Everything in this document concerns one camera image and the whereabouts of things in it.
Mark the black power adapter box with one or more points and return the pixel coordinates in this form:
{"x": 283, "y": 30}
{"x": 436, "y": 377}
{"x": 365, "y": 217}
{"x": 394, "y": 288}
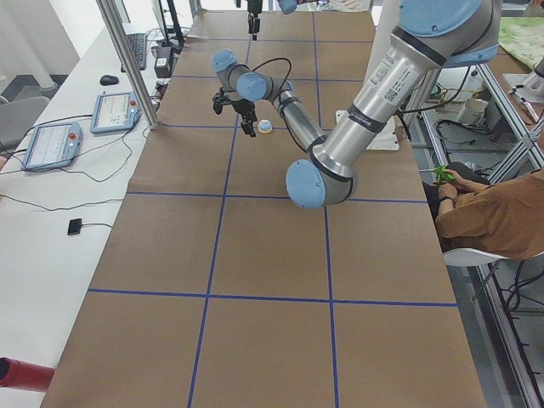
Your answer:
{"x": 163, "y": 66}

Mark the small black square device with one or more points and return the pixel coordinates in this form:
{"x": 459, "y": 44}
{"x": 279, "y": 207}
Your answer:
{"x": 74, "y": 226}

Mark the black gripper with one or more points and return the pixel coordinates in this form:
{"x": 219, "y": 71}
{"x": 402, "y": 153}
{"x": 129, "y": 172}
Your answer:
{"x": 254, "y": 8}
{"x": 243, "y": 108}

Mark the person seated in background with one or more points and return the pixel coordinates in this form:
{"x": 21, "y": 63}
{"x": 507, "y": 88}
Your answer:
{"x": 505, "y": 218}

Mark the black computer mouse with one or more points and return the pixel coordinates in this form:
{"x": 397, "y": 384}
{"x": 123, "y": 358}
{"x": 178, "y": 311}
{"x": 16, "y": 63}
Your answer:
{"x": 108, "y": 80}

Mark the far blue teach pendant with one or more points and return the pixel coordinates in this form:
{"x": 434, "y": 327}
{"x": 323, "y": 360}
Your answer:
{"x": 115, "y": 112}

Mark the blue bell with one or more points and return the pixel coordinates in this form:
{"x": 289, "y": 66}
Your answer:
{"x": 265, "y": 126}

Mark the green handheld tool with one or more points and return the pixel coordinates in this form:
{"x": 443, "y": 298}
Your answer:
{"x": 442, "y": 176}

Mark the near blue teach pendant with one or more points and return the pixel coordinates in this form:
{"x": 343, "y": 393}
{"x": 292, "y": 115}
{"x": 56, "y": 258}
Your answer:
{"x": 52, "y": 146}

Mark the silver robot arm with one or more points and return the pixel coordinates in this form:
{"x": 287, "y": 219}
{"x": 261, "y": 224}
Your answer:
{"x": 286, "y": 7}
{"x": 426, "y": 36}

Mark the black keyboard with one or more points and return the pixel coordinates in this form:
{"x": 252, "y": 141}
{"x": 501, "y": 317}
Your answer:
{"x": 138, "y": 45}

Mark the blue teach pendant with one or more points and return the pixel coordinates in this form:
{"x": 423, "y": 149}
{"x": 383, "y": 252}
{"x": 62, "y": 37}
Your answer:
{"x": 115, "y": 112}
{"x": 52, "y": 146}

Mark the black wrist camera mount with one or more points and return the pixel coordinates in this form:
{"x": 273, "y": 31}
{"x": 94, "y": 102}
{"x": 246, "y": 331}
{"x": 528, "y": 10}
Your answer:
{"x": 219, "y": 101}

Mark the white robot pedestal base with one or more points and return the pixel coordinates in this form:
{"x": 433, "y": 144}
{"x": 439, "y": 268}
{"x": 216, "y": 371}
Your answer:
{"x": 382, "y": 136}

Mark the aluminium frame post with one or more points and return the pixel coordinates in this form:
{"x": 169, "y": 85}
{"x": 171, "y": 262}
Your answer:
{"x": 113, "y": 23}

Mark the red cylinder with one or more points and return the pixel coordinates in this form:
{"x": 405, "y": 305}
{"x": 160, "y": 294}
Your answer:
{"x": 22, "y": 375}

